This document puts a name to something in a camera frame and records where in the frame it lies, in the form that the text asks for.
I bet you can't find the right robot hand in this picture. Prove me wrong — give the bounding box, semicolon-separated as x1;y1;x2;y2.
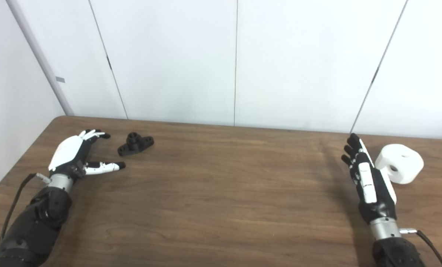
341;133;398;225

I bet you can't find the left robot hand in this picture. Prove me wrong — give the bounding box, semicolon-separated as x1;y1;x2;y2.
48;129;126;183

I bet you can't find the round white piece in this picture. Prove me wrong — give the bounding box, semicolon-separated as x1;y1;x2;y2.
375;144;424;184

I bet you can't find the black flanged holder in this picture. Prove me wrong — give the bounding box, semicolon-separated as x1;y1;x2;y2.
118;132;155;156

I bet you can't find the grey corner trim strip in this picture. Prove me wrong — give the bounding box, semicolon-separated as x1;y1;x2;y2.
6;0;75;116

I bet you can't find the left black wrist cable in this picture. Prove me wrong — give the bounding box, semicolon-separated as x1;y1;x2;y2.
0;172;53;247

